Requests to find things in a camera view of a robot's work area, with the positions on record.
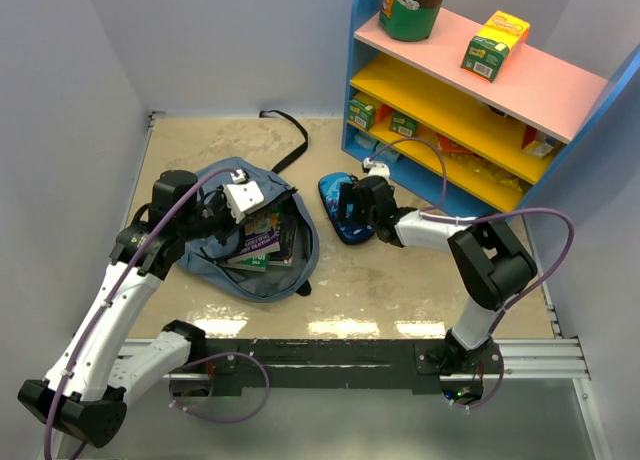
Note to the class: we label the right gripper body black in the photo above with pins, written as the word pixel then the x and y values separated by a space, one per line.
pixel 349 195

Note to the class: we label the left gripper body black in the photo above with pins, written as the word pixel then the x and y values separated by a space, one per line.
pixel 216 220

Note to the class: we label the blue patterned pencil case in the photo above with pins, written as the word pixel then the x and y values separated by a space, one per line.
pixel 348 233

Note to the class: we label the purple treehouse book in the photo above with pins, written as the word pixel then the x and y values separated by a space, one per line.
pixel 261 237

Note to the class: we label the green treehouse book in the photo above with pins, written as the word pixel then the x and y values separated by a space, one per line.
pixel 256 263

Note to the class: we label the blue student backpack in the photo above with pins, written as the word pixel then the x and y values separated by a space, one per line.
pixel 206 258

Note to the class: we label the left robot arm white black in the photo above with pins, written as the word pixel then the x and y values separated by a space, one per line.
pixel 85 394

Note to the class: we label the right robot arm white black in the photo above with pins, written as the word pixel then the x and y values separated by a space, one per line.
pixel 493 264

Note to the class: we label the yellow snack bag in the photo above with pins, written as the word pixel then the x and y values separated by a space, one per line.
pixel 493 172

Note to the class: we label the light blue box right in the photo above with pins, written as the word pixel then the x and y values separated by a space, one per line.
pixel 387 154

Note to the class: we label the light blue box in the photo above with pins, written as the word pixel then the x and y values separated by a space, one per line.
pixel 365 141
pixel 387 154

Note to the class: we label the light blue box left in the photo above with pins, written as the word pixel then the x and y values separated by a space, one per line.
pixel 365 141

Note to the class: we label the green box middle shelf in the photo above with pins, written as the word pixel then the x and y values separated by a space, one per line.
pixel 403 125

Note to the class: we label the green box shelf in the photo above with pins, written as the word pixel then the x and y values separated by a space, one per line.
pixel 362 111
pixel 403 125

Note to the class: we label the green box left shelf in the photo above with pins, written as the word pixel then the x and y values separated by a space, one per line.
pixel 362 111

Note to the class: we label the orange snack packet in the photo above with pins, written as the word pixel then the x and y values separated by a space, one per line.
pixel 448 146

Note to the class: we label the colourful wooden shelf unit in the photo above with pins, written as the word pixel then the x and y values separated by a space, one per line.
pixel 424 81

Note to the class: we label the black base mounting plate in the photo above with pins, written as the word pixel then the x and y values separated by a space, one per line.
pixel 423 367

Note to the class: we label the red yellow box right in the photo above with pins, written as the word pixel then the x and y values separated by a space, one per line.
pixel 538 144

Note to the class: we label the green brown canister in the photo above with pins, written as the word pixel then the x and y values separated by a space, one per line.
pixel 409 20

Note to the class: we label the yellow green carton box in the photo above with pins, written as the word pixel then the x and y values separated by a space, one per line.
pixel 494 44

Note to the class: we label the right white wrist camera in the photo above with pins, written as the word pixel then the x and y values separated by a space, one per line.
pixel 375 168

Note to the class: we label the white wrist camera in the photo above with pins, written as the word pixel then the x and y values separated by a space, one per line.
pixel 375 168
pixel 243 199

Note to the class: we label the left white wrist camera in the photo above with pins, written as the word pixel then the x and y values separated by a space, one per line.
pixel 243 199

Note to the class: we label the aluminium frame rail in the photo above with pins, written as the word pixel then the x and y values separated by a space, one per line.
pixel 370 292

